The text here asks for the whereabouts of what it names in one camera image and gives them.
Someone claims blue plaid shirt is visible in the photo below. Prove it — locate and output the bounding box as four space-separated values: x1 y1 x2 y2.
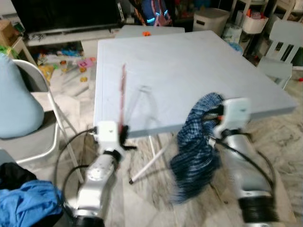
169 92 225 205

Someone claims pink clothes hanger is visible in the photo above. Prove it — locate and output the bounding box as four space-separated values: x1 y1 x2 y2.
118 64 129 138

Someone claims bright blue shirt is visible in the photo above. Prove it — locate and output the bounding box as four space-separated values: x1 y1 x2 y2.
0 179 64 227

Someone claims light blue folding table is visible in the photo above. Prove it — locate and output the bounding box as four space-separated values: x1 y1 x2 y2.
94 31 298 185

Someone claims pink toy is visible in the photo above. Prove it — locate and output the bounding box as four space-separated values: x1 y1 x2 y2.
77 57 96 72

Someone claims grey metal folding chair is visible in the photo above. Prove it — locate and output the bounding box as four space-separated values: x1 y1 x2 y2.
0 59 85 184

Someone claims beige storage bin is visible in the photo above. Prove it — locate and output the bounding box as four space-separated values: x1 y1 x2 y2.
193 8 231 36

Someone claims pale low table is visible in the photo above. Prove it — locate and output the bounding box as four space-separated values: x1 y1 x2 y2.
115 25 186 39

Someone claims white storage basket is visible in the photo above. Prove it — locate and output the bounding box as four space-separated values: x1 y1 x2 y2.
241 9 269 35

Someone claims yellow toy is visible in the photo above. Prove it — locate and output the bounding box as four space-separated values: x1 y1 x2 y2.
39 64 56 85

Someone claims light blue cushion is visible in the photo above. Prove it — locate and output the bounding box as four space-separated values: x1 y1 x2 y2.
0 52 45 139

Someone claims black garment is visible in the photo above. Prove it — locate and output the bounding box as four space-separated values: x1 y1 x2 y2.
0 162 38 191

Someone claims dark backpack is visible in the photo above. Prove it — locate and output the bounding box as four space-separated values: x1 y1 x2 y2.
141 0 172 27

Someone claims black television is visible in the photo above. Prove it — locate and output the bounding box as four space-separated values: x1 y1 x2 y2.
10 0 125 35

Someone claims brown cardboard box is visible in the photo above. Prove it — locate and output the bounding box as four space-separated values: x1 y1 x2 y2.
0 19 22 47

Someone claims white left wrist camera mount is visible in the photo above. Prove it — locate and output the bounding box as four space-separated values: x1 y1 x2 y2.
94 121 120 153

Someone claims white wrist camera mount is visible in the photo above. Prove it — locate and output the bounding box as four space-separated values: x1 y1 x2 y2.
215 98 251 139
94 121 120 153

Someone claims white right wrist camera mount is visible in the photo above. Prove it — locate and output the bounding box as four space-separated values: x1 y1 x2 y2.
215 98 251 139

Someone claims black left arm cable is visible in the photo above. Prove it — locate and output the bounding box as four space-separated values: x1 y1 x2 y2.
54 128 98 218

